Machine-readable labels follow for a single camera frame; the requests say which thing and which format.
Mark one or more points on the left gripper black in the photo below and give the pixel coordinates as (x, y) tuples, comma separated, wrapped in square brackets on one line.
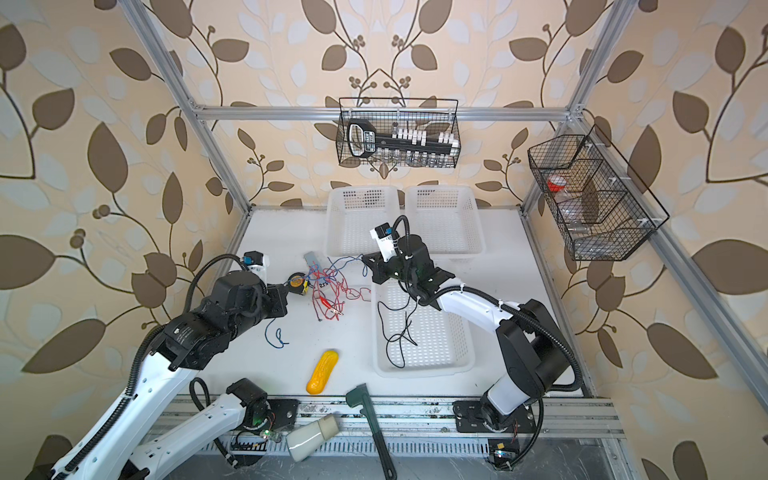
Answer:
[(277, 294)]

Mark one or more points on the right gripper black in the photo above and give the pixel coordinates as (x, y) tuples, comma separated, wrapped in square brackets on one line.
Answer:
[(378, 265)]

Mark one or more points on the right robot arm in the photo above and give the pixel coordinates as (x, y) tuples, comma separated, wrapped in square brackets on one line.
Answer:
[(536, 356)]

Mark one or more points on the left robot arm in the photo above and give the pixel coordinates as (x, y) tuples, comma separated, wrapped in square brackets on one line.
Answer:
[(168, 360)]

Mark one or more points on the yellow black tape measure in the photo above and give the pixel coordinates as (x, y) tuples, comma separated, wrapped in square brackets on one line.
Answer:
[(298, 284)]

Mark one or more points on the white basket back left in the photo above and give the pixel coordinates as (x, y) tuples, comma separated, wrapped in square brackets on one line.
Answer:
[(352, 212)]

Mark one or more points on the white basket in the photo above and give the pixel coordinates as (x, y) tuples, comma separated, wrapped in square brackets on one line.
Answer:
[(447, 220), (352, 212), (412, 341)]

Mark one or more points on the grey blue stapler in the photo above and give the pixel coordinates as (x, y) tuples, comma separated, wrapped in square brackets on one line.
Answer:
[(314, 263)]

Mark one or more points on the white basket back right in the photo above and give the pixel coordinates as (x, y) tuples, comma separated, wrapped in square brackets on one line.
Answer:
[(447, 220)]

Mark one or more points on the white basket front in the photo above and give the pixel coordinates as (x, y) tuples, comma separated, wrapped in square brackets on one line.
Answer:
[(412, 341)]

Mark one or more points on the yellow plastic corn toy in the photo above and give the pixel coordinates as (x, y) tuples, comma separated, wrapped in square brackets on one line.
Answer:
[(322, 372)]

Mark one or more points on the black socket holder tool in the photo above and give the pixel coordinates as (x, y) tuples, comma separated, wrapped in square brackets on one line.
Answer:
[(364, 140)]

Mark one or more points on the white plastic bottle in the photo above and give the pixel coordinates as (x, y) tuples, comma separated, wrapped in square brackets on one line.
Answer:
[(304, 441)]

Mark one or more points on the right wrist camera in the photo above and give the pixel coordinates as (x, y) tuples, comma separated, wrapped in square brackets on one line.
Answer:
[(386, 238)]

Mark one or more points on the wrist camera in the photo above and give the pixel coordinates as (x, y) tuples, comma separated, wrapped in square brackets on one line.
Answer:
[(386, 238), (256, 262)]

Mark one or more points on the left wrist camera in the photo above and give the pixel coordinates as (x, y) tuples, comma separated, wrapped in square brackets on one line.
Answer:
[(256, 262)]

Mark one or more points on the green handled wrench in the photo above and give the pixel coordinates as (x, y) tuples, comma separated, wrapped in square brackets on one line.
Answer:
[(359, 397)]

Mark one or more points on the black wire basket back wall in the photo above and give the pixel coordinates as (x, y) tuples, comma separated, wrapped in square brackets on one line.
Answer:
[(431, 114)]

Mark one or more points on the black wire basket wall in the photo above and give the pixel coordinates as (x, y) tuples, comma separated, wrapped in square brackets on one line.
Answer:
[(594, 198), (431, 114)]

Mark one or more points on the red object in wire basket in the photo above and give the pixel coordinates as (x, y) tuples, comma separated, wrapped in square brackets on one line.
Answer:
[(556, 183)]

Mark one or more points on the black wire basket right wall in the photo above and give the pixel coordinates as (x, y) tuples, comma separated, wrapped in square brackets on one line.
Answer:
[(594, 198)]

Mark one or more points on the aluminium frame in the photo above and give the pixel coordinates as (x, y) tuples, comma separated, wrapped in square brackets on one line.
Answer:
[(456, 92)]

